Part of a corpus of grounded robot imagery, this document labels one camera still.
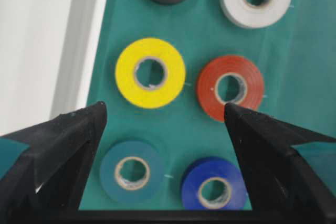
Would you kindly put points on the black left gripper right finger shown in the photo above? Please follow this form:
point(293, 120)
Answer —
point(282, 186)

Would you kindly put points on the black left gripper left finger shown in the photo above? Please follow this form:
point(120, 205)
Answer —
point(51, 173)

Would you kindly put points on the yellow tape roll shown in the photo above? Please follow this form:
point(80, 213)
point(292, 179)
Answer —
point(150, 73)

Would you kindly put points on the blue tape roll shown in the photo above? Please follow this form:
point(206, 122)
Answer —
point(213, 183)

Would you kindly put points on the teal green tape roll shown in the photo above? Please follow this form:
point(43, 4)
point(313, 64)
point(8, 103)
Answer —
point(131, 172)

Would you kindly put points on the red tape roll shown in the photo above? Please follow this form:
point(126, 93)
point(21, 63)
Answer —
point(229, 79)

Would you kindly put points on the white plastic tray case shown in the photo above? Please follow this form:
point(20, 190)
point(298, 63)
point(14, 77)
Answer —
point(48, 50)

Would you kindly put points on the green table cloth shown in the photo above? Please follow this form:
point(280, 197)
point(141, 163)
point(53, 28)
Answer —
point(296, 57)

